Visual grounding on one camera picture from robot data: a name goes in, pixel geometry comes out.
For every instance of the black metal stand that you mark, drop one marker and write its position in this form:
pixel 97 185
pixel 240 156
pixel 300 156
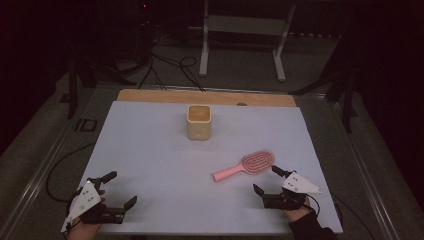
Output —
pixel 346 96
pixel 72 83

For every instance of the metal floor rail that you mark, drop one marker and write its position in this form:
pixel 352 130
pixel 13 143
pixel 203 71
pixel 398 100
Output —
pixel 363 173
pixel 40 173

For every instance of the person's right hand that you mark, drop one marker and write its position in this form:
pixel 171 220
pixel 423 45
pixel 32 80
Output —
pixel 296 215

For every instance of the white metal stand frame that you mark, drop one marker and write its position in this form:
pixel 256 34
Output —
pixel 245 25

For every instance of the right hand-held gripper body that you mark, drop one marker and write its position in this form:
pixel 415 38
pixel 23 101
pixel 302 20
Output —
pixel 300 185

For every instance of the pink hairbrush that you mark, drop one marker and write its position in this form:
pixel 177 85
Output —
pixel 256 162

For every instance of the black floor plate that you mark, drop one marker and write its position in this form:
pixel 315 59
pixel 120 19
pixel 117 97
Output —
pixel 85 125

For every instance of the white table mat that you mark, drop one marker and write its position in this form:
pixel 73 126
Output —
pixel 186 166

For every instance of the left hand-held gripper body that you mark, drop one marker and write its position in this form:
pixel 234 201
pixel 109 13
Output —
pixel 83 200

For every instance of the beige square cup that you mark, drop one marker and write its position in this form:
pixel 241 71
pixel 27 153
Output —
pixel 199 128

